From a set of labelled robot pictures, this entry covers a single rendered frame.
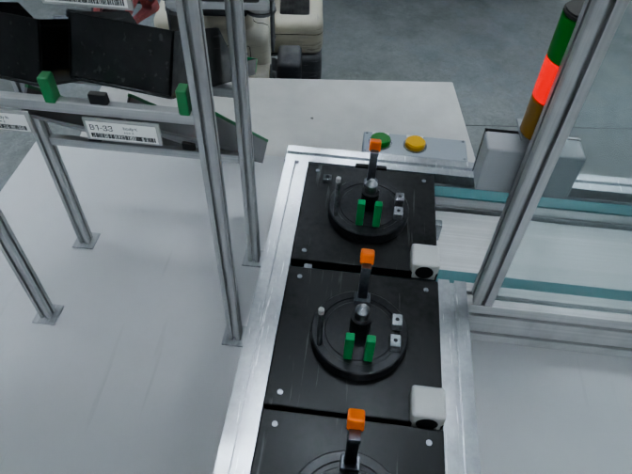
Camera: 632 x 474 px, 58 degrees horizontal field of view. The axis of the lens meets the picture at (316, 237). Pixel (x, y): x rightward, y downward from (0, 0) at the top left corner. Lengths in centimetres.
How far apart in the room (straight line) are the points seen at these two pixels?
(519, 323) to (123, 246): 72
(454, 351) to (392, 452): 19
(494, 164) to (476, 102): 236
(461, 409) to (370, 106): 84
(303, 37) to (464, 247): 108
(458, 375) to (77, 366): 59
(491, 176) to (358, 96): 76
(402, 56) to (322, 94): 194
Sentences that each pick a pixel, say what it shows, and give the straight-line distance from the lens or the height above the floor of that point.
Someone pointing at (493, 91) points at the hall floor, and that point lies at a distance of 322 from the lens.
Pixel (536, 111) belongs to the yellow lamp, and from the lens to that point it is 72.
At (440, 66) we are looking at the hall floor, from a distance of 335.
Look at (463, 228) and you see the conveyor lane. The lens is 109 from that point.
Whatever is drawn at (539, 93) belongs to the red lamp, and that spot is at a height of 132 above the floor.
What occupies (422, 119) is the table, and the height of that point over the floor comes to 86.
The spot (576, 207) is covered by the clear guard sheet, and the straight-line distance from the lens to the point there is 81.
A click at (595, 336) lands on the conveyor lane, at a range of 103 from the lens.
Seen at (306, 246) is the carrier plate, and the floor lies 97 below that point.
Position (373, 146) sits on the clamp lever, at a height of 107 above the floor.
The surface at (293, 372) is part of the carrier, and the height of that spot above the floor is 97.
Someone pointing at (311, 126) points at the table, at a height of 86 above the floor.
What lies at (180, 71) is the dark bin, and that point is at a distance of 69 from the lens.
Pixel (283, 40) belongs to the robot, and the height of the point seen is 74.
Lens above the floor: 168
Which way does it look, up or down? 48 degrees down
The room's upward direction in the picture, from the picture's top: 2 degrees clockwise
